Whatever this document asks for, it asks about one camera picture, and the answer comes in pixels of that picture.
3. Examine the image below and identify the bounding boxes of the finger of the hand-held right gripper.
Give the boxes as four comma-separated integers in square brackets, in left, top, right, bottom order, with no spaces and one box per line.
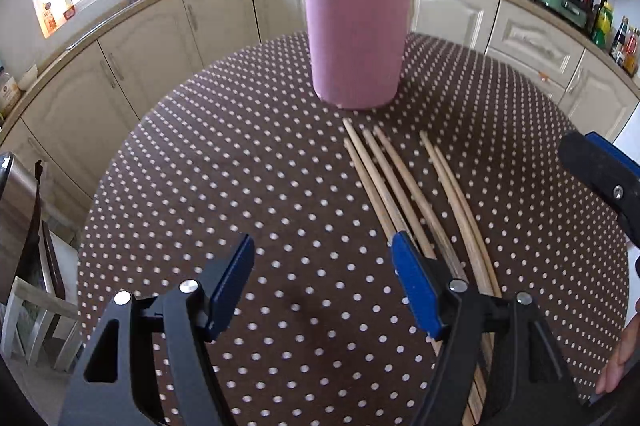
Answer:
[558,131,640,248]

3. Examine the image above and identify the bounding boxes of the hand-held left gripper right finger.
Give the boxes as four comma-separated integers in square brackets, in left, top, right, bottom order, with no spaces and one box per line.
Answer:
[391,231,591,426]

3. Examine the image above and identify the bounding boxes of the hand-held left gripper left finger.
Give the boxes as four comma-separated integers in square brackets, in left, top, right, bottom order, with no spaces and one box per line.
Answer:
[59,233,257,426]

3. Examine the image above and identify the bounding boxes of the bunch of wooden chopsticks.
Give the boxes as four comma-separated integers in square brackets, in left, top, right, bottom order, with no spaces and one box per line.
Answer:
[342,118,503,426]

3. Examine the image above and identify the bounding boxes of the pink cup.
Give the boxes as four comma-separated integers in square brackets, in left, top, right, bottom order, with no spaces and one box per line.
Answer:
[301,0,413,111]

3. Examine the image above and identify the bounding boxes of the person's right hand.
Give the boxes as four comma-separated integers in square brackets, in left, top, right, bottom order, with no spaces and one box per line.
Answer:
[596,298,640,396]

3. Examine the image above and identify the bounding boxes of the reddish sauce bottle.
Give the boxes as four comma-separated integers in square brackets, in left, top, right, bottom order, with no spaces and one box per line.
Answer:
[624,26,640,78]

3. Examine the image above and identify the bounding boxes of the brown polka dot tablecloth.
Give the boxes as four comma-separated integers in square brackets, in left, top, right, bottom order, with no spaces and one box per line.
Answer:
[77,31,631,426]

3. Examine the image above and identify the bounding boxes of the dark sauce bottle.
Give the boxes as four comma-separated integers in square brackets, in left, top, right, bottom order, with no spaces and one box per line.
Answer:
[610,15,630,59]

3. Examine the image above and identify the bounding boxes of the green yellow bottle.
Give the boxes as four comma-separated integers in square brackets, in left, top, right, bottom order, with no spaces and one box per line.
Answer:
[591,0,614,48]

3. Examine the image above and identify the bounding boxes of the green electric cooker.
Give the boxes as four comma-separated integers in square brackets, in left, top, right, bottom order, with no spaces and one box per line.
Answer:
[530,0,590,30]

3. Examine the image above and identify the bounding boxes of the white wooden chair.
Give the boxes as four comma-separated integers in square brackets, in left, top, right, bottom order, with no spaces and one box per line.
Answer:
[0,275,85,374]

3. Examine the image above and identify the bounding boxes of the silver rice cooker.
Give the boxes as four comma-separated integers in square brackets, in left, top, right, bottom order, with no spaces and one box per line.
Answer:
[0,150,42,304]

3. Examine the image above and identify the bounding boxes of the white bowl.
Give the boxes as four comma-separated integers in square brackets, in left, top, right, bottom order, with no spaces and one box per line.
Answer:
[16,64,39,91]

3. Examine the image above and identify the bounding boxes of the glass jar with white lid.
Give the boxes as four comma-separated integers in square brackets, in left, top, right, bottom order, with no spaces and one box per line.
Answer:
[0,70,22,114]

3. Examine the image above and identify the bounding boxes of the orange bottle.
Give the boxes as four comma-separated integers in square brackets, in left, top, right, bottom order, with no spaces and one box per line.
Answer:
[40,2,58,38]

